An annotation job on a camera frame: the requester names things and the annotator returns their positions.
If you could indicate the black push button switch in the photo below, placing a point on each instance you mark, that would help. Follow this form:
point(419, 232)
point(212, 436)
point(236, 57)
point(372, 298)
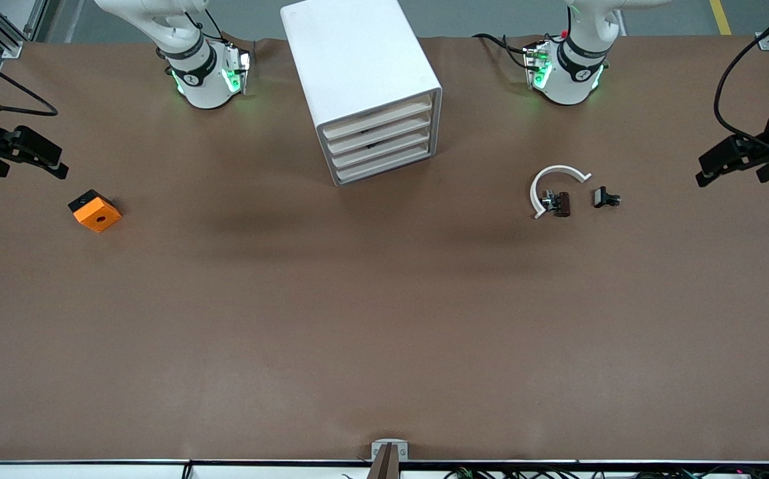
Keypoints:
point(602, 197)

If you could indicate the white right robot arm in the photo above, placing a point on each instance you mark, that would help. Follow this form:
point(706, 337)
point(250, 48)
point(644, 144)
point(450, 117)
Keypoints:
point(198, 73)

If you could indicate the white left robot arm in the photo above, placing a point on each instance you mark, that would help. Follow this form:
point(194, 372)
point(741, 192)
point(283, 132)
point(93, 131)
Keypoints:
point(567, 73)

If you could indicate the orange block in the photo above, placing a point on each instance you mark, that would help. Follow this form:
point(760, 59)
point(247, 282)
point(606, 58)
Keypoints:
point(98, 214)

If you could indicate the grey metal bracket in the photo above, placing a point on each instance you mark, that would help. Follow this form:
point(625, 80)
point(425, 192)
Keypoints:
point(403, 449)

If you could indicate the brown post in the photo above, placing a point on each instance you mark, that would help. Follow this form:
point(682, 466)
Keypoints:
point(386, 466)

